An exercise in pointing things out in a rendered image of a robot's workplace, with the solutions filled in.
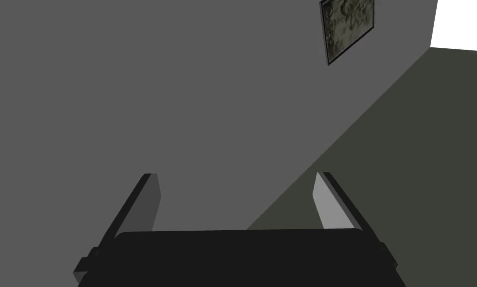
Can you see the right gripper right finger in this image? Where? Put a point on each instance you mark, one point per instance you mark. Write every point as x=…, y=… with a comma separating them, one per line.
x=334, y=207

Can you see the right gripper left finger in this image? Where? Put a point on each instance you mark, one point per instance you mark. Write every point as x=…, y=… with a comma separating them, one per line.
x=141, y=207

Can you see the dark framed wall picture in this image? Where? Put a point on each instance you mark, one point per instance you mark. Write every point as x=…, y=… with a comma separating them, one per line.
x=348, y=26

